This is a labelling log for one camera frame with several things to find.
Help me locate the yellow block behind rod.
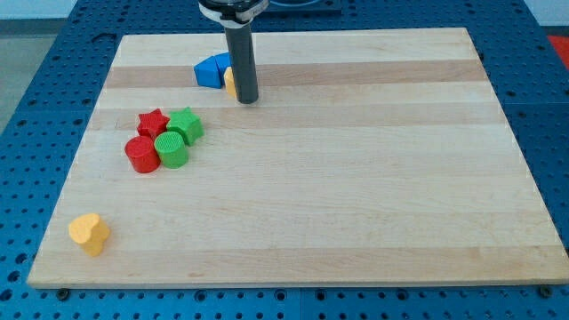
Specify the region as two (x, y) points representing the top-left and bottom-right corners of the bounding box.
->
(223, 67), (237, 99)

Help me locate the yellow heart block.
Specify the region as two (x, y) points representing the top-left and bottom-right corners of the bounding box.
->
(68, 212), (110, 257)

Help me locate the green star block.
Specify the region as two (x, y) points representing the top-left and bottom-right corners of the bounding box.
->
(166, 108), (204, 146)

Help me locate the wooden board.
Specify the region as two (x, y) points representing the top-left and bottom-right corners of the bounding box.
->
(28, 28), (568, 289)

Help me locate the blue cube block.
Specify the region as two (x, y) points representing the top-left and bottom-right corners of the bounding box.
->
(214, 52), (231, 77)

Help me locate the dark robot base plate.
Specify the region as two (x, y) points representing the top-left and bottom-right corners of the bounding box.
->
(263, 0), (342, 14)

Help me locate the green cylinder block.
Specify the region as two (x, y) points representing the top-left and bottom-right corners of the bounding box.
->
(154, 132), (188, 169)

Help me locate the red star block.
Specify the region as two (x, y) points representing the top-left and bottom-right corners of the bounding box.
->
(137, 108), (170, 140)

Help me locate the robot arm flange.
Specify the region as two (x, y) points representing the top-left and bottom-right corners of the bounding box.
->
(198, 0), (269, 28)

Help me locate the blue triangular block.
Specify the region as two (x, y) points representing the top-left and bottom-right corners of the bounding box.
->
(194, 56), (221, 89)

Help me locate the red cylinder block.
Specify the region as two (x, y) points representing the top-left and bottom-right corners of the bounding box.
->
(124, 136), (161, 173)

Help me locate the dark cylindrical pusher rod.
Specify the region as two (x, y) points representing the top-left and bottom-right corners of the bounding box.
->
(225, 23), (259, 104)

